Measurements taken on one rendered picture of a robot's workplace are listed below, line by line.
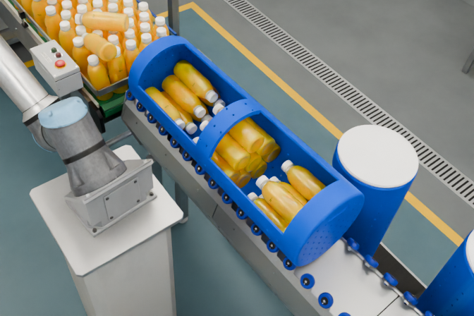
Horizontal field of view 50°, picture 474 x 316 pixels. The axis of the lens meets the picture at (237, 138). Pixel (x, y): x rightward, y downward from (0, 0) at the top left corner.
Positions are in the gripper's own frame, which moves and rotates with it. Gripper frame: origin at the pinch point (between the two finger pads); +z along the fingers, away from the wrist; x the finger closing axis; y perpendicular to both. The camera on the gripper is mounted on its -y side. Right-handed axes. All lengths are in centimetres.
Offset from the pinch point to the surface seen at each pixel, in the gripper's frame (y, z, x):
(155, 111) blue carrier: 36.9, 30.3, -3.2
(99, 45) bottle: 2.8, 22.4, -5.3
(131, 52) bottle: 1.9, 31.8, 6.6
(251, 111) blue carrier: 65, 19, 16
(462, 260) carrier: 132, 46, 45
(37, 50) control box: -14.2, 26.8, -23.3
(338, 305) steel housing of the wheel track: 119, 52, 7
